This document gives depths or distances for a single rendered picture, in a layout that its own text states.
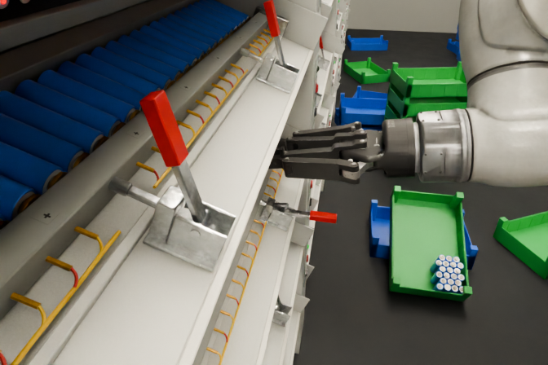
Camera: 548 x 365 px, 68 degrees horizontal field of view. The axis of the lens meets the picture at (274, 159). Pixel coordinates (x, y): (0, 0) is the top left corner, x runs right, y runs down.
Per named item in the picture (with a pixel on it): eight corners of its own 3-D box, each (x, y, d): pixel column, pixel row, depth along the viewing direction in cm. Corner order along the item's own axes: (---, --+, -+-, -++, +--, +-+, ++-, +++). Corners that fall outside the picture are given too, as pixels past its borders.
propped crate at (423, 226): (463, 301, 111) (473, 294, 104) (388, 291, 114) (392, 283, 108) (456, 204, 127) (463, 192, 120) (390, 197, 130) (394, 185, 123)
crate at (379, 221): (457, 227, 138) (463, 208, 134) (471, 270, 121) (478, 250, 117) (369, 217, 143) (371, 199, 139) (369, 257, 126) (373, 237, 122)
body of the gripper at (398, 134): (412, 107, 53) (340, 112, 55) (418, 135, 46) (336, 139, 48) (412, 156, 56) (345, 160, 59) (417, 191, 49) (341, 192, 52)
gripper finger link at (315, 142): (366, 134, 52) (367, 129, 53) (284, 135, 56) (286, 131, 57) (368, 160, 54) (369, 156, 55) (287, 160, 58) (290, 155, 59)
